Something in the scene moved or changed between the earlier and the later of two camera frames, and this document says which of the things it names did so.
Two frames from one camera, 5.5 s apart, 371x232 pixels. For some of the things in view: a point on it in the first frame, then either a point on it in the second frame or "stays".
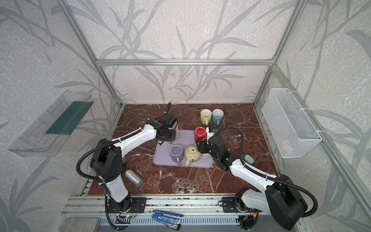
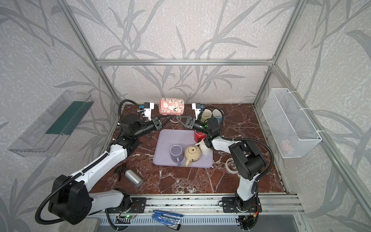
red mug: x=200 y=132 stays
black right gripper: x=205 y=146 → x=190 y=123
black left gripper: x=169 y=135 → x=156 y=123
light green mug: x=206 y=115 stays
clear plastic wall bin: x=44 y=138 stays
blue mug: x=217 y=114 stays
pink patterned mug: x=175 y=126 → x=171 y=106
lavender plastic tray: x=186 y=138 stays
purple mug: x=177 y=154 stays
